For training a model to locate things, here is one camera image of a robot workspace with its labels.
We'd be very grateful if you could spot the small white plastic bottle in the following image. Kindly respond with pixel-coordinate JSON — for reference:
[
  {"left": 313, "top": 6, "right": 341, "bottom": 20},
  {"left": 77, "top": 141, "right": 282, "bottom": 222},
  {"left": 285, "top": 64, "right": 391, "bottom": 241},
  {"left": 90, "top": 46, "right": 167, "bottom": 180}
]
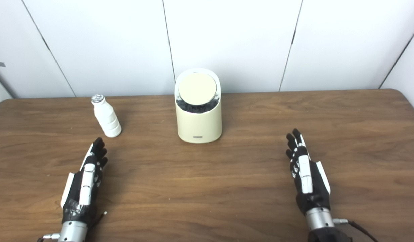
[{"left": 91, "top": 94, "right": 122, "bottom": 138}]

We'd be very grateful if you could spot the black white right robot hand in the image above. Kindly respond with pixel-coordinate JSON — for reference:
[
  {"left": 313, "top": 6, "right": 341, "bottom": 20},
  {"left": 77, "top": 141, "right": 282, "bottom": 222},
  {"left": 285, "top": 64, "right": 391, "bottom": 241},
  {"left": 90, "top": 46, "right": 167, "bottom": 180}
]
[{"left": 286, "top": 128, "right": 331, "bottom": 215}]

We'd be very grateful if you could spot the thin dark loose wire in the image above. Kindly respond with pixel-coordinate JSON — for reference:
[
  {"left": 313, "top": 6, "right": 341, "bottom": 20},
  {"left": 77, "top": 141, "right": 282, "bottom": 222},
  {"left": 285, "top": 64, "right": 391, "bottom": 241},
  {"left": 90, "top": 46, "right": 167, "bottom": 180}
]
[{"left": 89, "top": 211, "right": 107, "bottom": 230}]

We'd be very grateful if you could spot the cream-colored bin body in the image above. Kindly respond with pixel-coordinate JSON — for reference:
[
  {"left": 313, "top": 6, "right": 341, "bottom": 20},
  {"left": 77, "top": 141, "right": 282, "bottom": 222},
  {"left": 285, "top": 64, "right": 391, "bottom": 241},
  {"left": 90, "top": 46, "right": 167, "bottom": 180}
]
[{"left": 174, "top": 68, "right": 223, "bottom": 144}]

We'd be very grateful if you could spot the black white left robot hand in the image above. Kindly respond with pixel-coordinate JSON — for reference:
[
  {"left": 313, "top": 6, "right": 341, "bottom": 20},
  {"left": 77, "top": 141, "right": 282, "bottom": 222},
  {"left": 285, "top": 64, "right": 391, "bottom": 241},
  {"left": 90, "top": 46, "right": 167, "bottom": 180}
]
[{"left": 60, "top": 137, "right": 108, "bottom": 225}]

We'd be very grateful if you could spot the cream round bin lid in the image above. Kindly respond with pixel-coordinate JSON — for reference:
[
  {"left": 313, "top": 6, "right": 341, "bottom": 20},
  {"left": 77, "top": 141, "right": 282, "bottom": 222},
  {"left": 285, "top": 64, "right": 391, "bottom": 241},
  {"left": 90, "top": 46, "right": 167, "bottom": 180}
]
[{"left": 178, "top": 73, "right": 217, "bottom": 105}]

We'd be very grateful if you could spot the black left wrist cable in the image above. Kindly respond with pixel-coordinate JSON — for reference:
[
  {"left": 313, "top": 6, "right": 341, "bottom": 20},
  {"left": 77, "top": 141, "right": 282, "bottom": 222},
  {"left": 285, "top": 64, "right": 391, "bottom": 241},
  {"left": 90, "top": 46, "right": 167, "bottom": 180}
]
[{"left": 37, "top": 233, "right": 61, "bottom": 242}]

